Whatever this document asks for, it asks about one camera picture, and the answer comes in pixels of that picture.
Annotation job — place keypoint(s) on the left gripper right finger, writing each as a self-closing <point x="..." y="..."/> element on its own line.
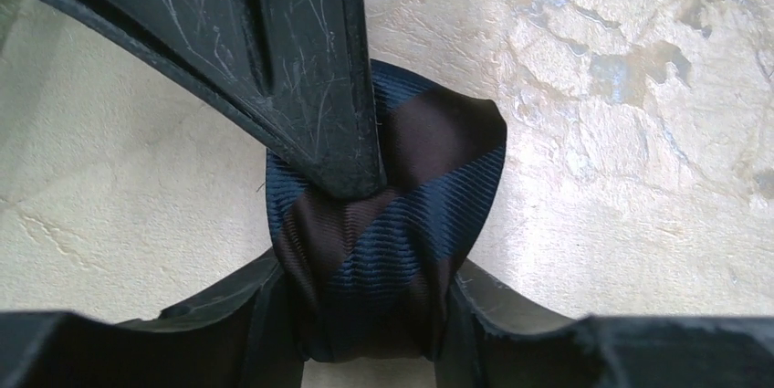
<point x="496" y="337"/>

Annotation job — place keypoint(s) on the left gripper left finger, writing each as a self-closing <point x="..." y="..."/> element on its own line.
<point x="236" y="333"/>

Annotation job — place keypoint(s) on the dark navy striped tie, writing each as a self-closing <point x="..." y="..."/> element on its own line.
<point x="369" y="278"/>

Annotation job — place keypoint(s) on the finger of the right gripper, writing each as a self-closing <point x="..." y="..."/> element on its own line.
<point x="294" y="74"/>

